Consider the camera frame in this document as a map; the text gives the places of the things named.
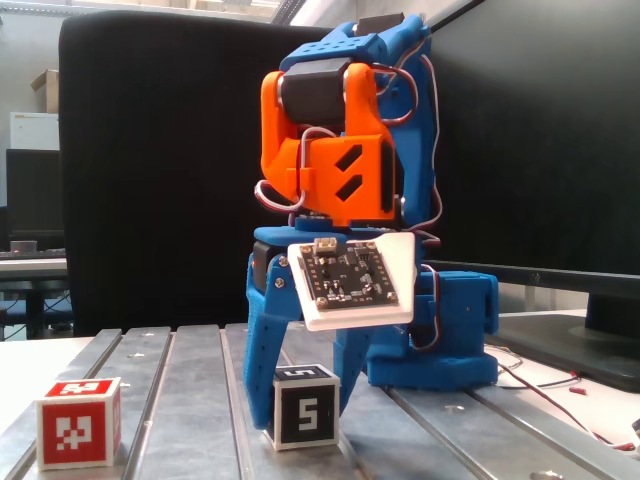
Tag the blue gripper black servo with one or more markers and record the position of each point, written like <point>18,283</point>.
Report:
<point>267,300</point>

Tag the black cube with white markers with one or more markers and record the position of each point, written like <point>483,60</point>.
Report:
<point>306,412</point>

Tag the blue and orange robot arm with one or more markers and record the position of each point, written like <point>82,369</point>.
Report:
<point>325,170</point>

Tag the red cube with white markers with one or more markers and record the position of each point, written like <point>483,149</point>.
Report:
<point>72,435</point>

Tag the large black rounded panel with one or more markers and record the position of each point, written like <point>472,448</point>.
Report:
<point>150,175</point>

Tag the white office desk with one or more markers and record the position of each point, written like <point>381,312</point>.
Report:
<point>30,267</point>

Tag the dark keyboard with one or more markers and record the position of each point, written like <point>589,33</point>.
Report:
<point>30,253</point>

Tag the black Dell monitor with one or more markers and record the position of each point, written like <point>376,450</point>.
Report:
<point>525,150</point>

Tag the small grey box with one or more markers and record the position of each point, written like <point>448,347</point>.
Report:
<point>22,246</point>

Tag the small black background monitor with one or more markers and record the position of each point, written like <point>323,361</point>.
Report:
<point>35,190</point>

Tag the white cabinet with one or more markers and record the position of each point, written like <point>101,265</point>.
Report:
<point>32,131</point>

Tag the cardboard box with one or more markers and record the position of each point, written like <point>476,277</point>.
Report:
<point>47,90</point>

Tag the camera board on white mount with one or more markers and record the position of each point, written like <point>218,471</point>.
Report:
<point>350,280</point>

